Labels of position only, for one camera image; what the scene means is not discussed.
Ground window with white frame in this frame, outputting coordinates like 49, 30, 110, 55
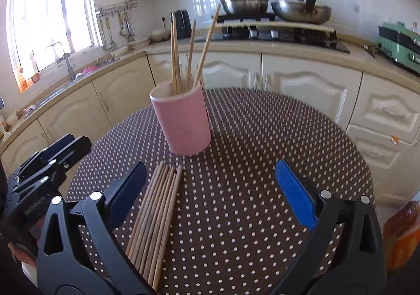
6, 0, 102, 90

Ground person's left hand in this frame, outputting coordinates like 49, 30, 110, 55
8, 243, 36, 268

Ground white bowl on counter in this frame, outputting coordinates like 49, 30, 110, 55
150, 29, 171, 42

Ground pink basin in sink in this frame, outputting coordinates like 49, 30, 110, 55
83, 66, 98, 75

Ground cream lower kitchen cabinets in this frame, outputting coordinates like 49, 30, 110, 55
0, 50, 420, 206

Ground orange snack bag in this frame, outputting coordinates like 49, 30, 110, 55
382, 201, 419, 273

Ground black electric kettle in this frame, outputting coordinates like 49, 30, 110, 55
173, 9, 192, 39

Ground wall utensil rail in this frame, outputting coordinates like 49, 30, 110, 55
95, 1, 138, 17

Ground brown polka dot tablecloth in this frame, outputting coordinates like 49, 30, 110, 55
67, 88, 373, 294

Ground green countertop appliance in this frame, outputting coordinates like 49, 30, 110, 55
377, 22, 420, 75

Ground pink cylindrical utensil holder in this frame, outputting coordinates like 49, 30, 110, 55
150, 81, 211, 156

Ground black gas stove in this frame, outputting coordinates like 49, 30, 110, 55
211, 13, 350, 53

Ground wooden chopstick in holder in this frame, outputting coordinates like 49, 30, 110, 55
193, 4, 221, 88
174, 18, 182, 95
186, 20, 196, 90
170, 12, 178, 95

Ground chrome sink faucet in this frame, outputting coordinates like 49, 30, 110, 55
47, 41, 76, 81

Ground steel wok black handle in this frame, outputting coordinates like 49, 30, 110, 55
271, 0, 332, 24

